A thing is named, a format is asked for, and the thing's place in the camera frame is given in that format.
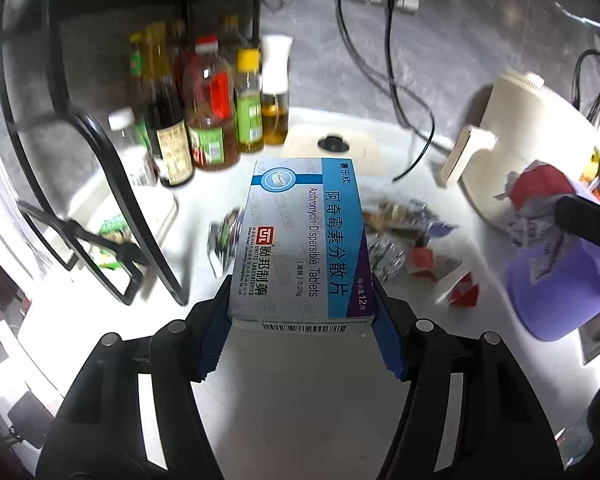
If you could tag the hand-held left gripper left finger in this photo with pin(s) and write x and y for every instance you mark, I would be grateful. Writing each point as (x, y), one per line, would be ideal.
(212, 342)

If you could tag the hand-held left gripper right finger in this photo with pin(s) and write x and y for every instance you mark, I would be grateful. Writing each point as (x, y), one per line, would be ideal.
(390, 347)

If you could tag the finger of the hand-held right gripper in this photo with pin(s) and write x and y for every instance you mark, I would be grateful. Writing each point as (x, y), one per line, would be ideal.
(587, 222)

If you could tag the red wrapper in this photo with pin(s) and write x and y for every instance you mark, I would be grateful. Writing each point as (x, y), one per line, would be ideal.
(535, 185)

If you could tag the purple plastic bin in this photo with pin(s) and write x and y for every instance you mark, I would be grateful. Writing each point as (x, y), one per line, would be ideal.
(555, 285)

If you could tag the blue white medicine box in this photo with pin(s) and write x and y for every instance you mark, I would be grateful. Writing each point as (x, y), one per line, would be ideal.
(300, 240)

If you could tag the crumpled silver foil wrapper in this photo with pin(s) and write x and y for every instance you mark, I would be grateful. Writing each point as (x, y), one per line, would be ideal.
(386, 259)

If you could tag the red white carton scrap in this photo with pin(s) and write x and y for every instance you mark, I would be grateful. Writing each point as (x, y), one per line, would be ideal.
(430, 262)
(462, 292)

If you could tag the dark printed wrapper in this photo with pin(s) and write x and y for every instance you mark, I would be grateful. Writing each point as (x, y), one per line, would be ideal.
(225, 240)

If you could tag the white air fryer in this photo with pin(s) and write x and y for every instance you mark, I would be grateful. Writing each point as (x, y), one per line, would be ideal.
(530, 125)

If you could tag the blue wrapper scrap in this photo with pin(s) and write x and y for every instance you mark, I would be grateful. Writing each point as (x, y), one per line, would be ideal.
(437, 229)

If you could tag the brown crumpled wrapper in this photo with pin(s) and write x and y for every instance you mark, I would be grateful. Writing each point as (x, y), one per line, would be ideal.
(392, 217)

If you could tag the green packet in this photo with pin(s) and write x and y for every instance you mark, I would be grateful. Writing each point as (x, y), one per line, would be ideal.
(110, 232)

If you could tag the dark sauce bottle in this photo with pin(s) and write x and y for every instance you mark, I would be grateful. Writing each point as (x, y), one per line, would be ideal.
(167, 130)

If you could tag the white kitchen scale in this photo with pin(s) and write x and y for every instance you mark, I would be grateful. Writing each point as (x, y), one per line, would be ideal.
(305, 144)

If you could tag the red label oil bottle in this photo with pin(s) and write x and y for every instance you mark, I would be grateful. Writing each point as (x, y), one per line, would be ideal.
(209, 115)

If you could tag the yellow cap green label bottle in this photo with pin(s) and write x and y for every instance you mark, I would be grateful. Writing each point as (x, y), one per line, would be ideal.
(249, 110)

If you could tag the green label glass bottle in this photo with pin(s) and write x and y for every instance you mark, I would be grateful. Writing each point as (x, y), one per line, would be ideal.
(137, 67)

